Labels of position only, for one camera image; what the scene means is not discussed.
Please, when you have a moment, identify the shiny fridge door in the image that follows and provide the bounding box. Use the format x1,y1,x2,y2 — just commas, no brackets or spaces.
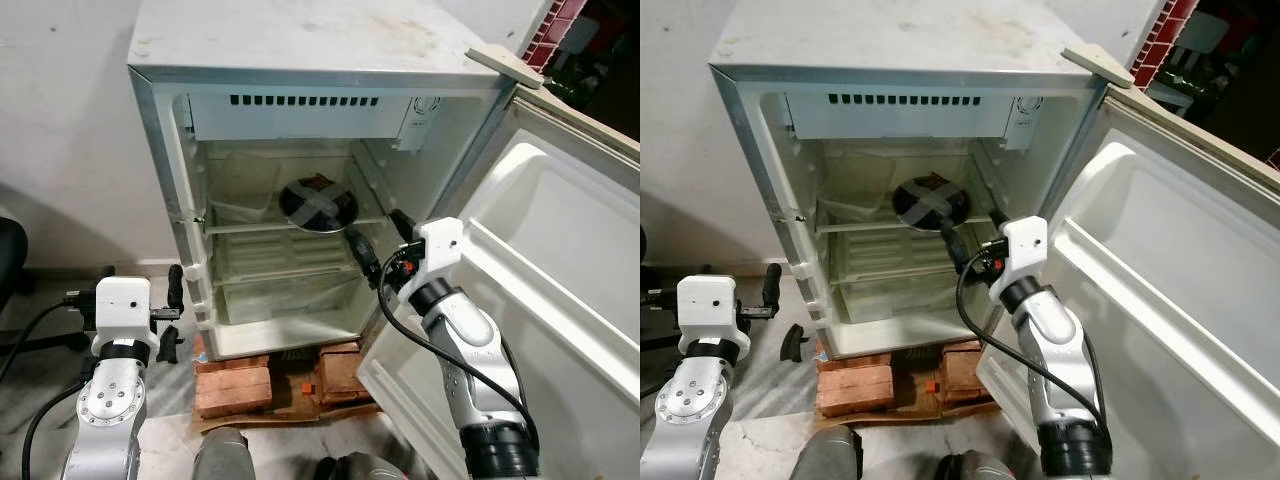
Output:
357,45,641,480
975,45,1280,480

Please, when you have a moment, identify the clear fridge shelf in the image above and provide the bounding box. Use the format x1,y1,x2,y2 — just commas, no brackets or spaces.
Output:
203,213,389,238
815,213,986,238

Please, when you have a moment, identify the grey fridge body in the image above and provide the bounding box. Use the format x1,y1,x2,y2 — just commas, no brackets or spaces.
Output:
708,0,1136,361
128,0,546,361

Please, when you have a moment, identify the black round plate grey cross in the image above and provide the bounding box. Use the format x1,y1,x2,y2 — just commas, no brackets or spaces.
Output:
891,173,972,234
278,173,359,234

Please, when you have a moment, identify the clear crisper cover shelf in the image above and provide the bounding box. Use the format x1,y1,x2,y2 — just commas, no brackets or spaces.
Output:
828,258,976,288
213,258,373,288

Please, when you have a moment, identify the clear crisper drawer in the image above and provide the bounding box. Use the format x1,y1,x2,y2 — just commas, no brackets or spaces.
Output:
830,278,971,329
215,278,366,329

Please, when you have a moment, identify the red support brick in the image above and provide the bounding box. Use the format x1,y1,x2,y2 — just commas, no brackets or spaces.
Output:
938,342,986,404
317,343,376,407
816,364,894,419
194,364,274,420

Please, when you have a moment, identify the clear plastic container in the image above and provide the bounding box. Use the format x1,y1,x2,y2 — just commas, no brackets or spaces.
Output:
826,150,899,224
213,150,285,224

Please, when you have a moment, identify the white vented freezer panel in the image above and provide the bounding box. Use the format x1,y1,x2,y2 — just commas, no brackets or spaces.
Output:
188,92,441,153
785,92,1046,151

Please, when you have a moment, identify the grey robot left leg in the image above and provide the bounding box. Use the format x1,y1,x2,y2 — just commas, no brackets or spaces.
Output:
795,425,863,480
193,427,253,480

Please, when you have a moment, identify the black office chair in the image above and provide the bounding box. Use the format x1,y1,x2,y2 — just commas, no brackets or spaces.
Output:
0,215,31,297

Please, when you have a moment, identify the dark robot right leg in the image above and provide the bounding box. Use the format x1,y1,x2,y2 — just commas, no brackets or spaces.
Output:
940,451,1013,480
313,451,413,480

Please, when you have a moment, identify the white chair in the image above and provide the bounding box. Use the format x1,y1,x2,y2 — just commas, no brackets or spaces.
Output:
1165,10,1226,66
553,14,604,73

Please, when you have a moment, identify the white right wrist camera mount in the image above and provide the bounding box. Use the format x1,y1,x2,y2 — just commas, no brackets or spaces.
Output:
988,214,1049,288
400,217,464,293

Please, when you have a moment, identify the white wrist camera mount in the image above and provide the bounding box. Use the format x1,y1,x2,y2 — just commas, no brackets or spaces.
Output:
400,217,464,293
988,214,1049,288
677,275,741,353
94,277,162,357

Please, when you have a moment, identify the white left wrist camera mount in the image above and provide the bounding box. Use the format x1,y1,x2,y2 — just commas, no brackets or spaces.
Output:
94,277,162,357
677,275,741,353

